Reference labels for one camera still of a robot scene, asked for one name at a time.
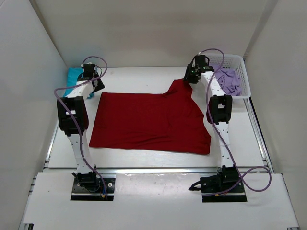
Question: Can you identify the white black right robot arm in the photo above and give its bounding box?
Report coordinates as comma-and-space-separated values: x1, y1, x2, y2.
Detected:
184, 54, 239, 196

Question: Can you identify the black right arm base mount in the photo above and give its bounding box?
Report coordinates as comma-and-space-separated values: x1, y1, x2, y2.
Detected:
189, 175, 247, 203

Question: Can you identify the teal polo shirt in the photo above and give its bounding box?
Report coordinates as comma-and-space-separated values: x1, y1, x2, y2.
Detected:
63, 67, 94, 99

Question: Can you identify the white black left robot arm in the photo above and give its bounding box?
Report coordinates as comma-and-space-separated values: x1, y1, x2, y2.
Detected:
54, 63, 104, 193

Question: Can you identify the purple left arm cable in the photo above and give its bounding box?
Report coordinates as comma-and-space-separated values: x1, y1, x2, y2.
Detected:
54, 56, 108, 198

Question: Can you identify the red t shirt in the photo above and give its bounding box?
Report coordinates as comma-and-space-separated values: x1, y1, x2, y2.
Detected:
89, 79, 211, 155

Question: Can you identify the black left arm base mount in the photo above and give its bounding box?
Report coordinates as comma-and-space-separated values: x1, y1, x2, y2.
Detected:
71, 173, 116, 201

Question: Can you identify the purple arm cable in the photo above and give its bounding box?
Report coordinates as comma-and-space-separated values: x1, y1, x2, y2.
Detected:
198, 48, 272, 196
54, 56, 108, 198

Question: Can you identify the aluminium table edge rail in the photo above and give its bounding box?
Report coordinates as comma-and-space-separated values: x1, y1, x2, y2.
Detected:
98, 167, 217, 173

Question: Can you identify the lilac garment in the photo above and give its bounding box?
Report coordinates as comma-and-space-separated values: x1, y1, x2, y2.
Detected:
215, 67, 242, 96

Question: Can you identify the white plastic basket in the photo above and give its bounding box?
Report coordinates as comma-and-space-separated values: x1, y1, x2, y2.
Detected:
205, 53, 251, 99

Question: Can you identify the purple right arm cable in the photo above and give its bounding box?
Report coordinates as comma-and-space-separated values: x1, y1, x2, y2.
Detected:
198, 48, 272, 196

